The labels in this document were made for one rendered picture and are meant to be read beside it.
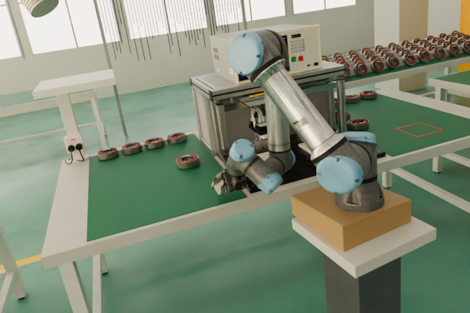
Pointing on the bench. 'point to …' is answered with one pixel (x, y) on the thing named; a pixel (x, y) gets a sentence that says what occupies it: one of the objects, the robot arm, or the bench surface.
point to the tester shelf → (219, 89)
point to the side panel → (203, 120)
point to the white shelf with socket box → (94, 79)
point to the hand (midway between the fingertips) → (227, 182)
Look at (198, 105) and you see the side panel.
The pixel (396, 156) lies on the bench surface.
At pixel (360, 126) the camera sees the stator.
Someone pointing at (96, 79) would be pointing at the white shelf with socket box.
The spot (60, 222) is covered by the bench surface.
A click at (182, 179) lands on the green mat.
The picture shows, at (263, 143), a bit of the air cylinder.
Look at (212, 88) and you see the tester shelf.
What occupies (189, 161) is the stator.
